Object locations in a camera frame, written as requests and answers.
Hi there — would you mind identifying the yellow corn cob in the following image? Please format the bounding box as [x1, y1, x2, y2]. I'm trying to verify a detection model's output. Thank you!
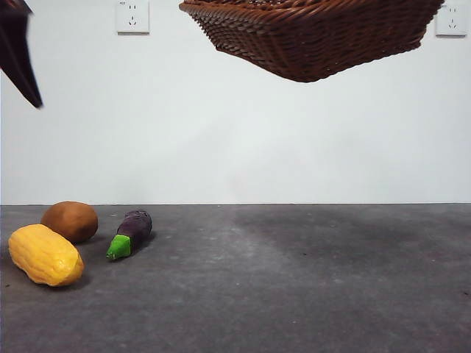
[7, 224, 85, 288]

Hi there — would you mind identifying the purple eggplant with green stem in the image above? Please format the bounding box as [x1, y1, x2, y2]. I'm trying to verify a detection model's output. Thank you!
[106, 210, 153, 263]

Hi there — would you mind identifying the white wall power socket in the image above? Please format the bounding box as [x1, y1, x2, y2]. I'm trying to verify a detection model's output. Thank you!
[435, 4, 469, 38]
[116, 0, 151, 36]

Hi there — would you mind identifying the brown woven wicker basket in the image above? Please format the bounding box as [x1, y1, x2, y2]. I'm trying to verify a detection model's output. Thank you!
[179, 0, 447, 84]

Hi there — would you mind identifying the brown potato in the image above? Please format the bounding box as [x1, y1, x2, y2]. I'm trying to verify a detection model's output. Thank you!
[40, 201, 99, 244]

